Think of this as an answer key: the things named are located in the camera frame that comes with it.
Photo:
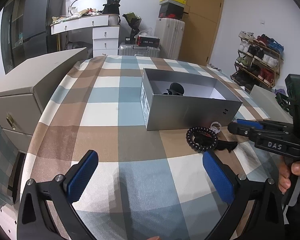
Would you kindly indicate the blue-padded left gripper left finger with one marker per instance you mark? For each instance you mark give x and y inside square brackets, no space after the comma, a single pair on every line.
[78,176]

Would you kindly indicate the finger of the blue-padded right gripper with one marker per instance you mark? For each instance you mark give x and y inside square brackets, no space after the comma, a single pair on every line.
[245,132]
[265,124]

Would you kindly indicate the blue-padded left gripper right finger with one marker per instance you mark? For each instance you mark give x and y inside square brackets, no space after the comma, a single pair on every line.
[221,175]

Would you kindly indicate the large black hair claw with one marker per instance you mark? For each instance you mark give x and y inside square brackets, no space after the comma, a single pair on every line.
[175,89]

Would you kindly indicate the person's right hand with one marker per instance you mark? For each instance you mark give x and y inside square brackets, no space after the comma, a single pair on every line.
[284,174]

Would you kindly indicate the shoe rack with shoes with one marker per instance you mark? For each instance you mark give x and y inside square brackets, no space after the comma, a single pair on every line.
[259,61]

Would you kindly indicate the plaid bed cover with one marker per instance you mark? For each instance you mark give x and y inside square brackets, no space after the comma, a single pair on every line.
[147,183]

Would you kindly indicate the beige nightstand left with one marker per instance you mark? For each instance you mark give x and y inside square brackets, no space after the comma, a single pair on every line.
[26,90]

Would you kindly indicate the grey open cardboard box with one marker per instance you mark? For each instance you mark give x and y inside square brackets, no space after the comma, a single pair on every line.
[204,101]

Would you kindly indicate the white upright suitcase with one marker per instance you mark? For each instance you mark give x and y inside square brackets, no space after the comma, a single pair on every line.
[170,33]

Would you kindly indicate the silver suitcase lying flat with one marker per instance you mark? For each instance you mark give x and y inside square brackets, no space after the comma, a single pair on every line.
[135,50]

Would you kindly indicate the wooden door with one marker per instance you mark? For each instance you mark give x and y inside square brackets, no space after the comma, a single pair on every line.
[202,18]

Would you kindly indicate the white drawer unit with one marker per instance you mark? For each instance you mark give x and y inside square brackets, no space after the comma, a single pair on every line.
[106,41]

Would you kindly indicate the black red box on suitcase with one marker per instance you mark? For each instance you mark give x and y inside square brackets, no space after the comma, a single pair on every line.
[148,41]

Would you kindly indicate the black red shoe box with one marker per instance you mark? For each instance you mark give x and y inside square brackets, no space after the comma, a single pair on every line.
[170,10]

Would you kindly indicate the white vanity desk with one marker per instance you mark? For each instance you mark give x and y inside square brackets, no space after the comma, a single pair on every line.
[80,23]

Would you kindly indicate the yellow lid shoe box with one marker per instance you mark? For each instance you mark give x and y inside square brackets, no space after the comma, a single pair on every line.
[180,3]

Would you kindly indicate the black flower bouquet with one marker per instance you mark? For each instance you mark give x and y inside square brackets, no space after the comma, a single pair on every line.
[134,22]

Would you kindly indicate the black bag on desk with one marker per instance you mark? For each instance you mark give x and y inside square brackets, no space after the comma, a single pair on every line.
[111,7]

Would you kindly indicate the black refrigerator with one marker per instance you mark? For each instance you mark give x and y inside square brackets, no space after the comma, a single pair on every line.
[37,19]

